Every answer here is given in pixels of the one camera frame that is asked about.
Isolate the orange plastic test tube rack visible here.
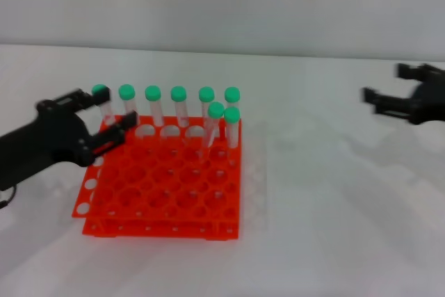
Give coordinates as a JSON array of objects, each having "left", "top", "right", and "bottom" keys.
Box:
[{"left": 72, "top": 114, "right": 243, "bottom": 241}]

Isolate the clear test tube green cap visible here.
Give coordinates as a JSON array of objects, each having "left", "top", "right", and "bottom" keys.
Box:
[
  {"left": 200, "top": 101, "right": 225, "bottom": 159},
  {"left": 145, "top": 85, "right": 164, "bottom": 127},
  {"left": 170, "top": 86, "right": 191, "bottom": 128},
  {"left": 198, "top": 86, "right": 216, "bottom": 120},
  {"left": 91, "top": 83, "right": 115, "bottom": 127},
  {"left": 118, "top": 83, "right": 140, "bottom": 126},
  {"left": 223, "top": 106, "right": 241, "bottom": 151},
  {"left": 224, "top": 86, "right": 241, "bottom": 109}
]

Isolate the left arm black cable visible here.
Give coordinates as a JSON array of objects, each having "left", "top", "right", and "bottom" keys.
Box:
[{"left": 0, "top": 184, "right": 17, "bottom": 209}]

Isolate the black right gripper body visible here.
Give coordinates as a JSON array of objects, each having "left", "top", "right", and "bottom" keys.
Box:
[{"left": 410, "top": 75, "right": 445, "bottom": 126}]

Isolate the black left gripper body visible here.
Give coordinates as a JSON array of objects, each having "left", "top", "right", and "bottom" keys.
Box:
[{"left": 0, "top": 108, "right": 95, "bottom": 191}]

